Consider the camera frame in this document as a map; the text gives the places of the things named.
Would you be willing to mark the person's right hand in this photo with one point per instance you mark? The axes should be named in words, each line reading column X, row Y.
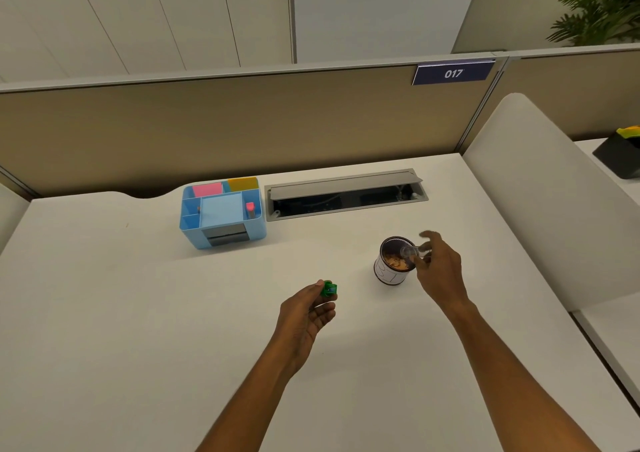
column 444, row 272

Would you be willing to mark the person's left hand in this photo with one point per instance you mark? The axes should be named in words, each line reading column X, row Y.
column 295, row 321

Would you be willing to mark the person's right thumb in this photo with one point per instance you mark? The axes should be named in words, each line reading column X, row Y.
column 422, row 263

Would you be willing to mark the person's left thumb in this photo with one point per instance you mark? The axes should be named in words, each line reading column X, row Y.
column 311, row 288

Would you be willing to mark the small clear bottle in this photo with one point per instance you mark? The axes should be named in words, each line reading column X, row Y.
column 411, row 252

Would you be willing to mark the small green cap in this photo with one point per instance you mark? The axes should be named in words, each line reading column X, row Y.
column 329, row 289

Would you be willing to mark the person's left forearm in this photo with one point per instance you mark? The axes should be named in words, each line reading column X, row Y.
column 250, row 406

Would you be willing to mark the person's right forearm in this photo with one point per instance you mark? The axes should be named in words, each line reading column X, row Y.
column 510, row 376

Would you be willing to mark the white cup with dark inside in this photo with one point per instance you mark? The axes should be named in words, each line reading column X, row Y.
column 391, row 273

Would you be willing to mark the light blue desk organizer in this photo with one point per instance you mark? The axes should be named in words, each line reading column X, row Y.
column 222, row 227

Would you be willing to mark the light blue sticky note pad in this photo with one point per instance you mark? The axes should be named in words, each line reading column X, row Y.
column 222, row 210

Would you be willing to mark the yellow sticky note pad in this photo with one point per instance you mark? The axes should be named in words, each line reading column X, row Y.
column 243, row 184

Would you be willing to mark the white rounded side panel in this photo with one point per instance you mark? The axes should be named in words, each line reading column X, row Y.
column 545, row 192

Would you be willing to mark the pink sticky note pad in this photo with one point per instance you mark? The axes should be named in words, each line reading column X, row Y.
column 207, row 190

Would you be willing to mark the dark blue number sign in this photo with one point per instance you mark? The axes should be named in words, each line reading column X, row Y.
column 452, row 73

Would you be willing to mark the black desk organizer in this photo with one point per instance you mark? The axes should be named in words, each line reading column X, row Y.
column 620, row 157

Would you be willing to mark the beige neighbouring desk partition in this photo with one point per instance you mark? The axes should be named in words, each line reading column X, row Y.
column 575, row 92

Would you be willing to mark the yellow and green pad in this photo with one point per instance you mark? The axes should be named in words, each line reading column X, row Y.
column 629, row 132

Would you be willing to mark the green potted plant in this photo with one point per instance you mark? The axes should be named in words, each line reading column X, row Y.
column 600, row 9

